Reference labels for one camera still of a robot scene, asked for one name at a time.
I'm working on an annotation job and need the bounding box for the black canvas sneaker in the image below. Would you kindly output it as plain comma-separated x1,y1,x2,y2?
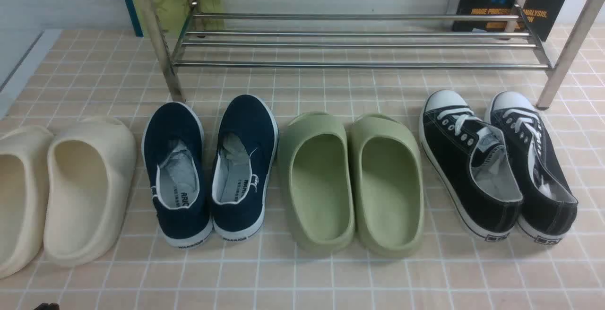
485,92,579,246
419,90,523,242

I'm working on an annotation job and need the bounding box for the steel shoe rack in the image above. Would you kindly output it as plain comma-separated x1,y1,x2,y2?
138,0,604,111

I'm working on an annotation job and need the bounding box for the navy slip-on shoe right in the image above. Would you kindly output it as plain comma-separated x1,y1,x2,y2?
210,95,279,242

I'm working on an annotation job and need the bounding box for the navy slip-on shoe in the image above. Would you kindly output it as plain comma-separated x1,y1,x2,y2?
210,95,279,242
142,102,213,249

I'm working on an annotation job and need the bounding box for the green foam slipper left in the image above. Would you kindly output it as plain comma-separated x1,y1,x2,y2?
277,112,356,256

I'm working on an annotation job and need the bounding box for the green foam slipper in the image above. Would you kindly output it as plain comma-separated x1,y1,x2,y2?
349,113,425,258
277,112,356,256

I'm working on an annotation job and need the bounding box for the green foam slipper right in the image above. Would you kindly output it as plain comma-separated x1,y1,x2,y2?
349,113,425,258

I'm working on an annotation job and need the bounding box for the navy slip-on shoe left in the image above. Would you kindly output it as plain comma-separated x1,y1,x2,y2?
142,102,213,249

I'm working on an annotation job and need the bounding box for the blue and yellow book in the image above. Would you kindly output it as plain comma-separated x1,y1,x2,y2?
125,0,225,37

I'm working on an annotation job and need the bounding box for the cream foam slipper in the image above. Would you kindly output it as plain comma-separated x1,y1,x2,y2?
43,116,138,267
0,125,54,278

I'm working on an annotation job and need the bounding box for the black image processing book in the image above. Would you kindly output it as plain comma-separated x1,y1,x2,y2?
449,0,565,41

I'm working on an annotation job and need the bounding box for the cream foam slipper far left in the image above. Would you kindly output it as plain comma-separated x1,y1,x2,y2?
0,125,54,278

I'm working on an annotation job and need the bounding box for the black object bottom edge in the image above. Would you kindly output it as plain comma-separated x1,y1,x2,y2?
33,303,60,310

